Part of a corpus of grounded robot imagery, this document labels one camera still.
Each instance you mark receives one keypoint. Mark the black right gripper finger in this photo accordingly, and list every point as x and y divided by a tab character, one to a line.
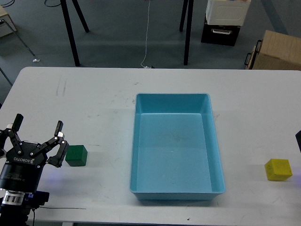
298	139

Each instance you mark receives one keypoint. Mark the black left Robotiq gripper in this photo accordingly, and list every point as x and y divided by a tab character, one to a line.
22	171

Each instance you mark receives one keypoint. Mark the yellow wooden block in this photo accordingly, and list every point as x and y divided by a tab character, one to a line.
278	169

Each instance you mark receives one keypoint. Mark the green wooden block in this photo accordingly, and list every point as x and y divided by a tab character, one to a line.
76	156

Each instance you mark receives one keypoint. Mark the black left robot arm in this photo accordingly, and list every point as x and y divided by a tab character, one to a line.
16	206

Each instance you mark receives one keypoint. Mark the black storage box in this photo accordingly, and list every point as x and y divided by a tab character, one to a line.
220	34

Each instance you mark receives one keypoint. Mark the wooden furniture with metal leg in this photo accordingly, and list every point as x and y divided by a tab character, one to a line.
7	27

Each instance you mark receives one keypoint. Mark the light blue plastic bin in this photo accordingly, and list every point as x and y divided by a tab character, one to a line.
175	152

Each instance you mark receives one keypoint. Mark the white plastic crate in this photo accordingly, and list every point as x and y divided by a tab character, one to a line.
227	12

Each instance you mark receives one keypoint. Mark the black table legs right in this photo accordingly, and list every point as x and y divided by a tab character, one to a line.
186	16

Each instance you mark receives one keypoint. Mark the cardboard box with handles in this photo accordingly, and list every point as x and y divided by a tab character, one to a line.
275	51

